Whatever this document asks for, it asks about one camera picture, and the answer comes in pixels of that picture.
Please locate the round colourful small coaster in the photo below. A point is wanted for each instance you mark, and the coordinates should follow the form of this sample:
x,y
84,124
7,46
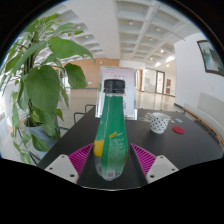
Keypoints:
x,y
142,118

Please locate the white black-dotted mug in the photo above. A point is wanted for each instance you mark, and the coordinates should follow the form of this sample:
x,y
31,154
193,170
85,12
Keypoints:
x,y
159,124

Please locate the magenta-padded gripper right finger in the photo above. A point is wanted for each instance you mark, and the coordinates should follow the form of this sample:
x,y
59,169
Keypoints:
x,y
160,167

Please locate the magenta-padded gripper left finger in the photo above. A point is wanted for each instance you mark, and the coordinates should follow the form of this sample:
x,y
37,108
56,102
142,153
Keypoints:
x,y
63,166

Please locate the potted green leafy plant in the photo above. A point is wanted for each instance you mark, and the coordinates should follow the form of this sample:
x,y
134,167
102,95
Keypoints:
x,y
41,86

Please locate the recessed ceiling lights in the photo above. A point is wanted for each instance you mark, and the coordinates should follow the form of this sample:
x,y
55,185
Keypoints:
x,y
130,23

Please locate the small blue white card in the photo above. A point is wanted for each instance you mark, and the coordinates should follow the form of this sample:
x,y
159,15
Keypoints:
x,y
179,120

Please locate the white cushioned wooden bench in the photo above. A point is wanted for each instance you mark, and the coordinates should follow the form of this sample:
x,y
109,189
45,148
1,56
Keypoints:
x,y
208,113

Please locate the clear acrylic sign holder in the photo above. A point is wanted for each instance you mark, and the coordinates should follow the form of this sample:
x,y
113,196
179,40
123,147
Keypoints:
x,y
130,90

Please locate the green plastic drink bottle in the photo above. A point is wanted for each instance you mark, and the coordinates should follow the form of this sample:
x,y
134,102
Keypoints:
x,y
111,133

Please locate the flat round red coaster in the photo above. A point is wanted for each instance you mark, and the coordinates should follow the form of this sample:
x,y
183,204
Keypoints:
x,y
178,130

